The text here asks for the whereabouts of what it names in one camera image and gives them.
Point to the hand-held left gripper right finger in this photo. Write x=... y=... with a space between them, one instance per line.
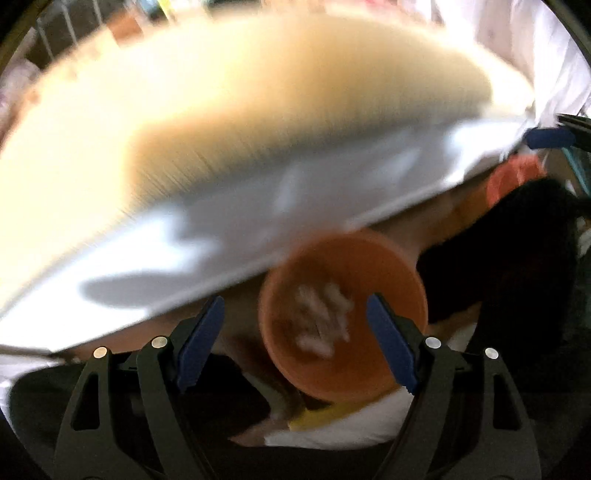
x=392 y=344

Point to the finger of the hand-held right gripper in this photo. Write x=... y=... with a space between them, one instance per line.
x=549 y=137

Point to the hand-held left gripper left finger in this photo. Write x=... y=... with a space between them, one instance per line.
x=201 y=344

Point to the orange plastic bin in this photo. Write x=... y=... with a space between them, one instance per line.
x=286 y=323

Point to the orange round plastic item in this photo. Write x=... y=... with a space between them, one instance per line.
x=512 y=180

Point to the white crumpled paper pieces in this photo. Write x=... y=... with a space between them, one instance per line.
x=323 y=323

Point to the white cloth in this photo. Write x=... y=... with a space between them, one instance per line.
x=360 y=427

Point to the white curtain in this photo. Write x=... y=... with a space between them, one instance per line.
x=531 y=46

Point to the yellow item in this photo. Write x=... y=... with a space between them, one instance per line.
x=314 y=417

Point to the dark cloth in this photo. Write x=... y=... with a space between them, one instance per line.
x=503 y=258

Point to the metal balcony railing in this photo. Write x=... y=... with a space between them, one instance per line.
x=60 y=27

